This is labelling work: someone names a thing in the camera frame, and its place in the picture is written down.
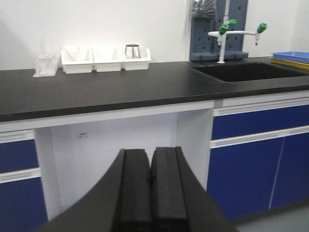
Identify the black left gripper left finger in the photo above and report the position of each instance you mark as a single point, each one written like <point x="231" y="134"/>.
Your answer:
<point x="119" y="202"/>

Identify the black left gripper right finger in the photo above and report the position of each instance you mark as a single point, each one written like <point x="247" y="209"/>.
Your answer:
<point x="179" y="202"/>

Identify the yellow plastic tray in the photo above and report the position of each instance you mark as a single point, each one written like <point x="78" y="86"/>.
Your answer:
<point x="295" y="64"/>

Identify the blue plastic tray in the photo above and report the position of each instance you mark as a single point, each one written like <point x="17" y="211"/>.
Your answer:
<point x="291" y="56"/>

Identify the blue cabinet right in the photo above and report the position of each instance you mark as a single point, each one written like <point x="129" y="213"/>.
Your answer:
<point x="259" y="156"/>

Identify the blue cabinet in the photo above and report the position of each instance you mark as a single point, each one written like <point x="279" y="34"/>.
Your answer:
<point x="22" y="203"/>
<point x="259" y="156"/>

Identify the blue cabinet left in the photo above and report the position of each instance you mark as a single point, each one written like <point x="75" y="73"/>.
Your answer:
<point x="22" y="203"/>

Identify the black lab sink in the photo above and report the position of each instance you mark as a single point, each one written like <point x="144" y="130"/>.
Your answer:
<point x="242" y="72"/>

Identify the middle white storage bin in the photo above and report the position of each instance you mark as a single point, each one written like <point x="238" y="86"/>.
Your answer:
<point x="107" y="58"/>

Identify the white storage bin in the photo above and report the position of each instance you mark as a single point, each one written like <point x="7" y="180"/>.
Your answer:
<point x="141" y="63"/>
<point x="107" y="58"/>
<point x="77" y="59"/>

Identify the right white storage bin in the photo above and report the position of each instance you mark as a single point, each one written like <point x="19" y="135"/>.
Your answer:
<point x="141" y="63"/>

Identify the left white storage bin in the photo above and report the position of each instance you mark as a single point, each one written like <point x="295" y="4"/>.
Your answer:
<point x="77" y="59"/>

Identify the white test tube rack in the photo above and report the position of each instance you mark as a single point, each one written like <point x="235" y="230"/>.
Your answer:
<point x="46" y="63"/>

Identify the white lab faucet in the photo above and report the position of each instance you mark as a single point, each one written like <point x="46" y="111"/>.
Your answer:
<point x="223" y="31"/>

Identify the blue grey drying rack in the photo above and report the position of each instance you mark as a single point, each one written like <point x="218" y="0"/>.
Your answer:
<point x="208" y="15"/>

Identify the black wire tripod stand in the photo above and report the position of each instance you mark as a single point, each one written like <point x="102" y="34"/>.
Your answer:
<point x="132" y="51"/>

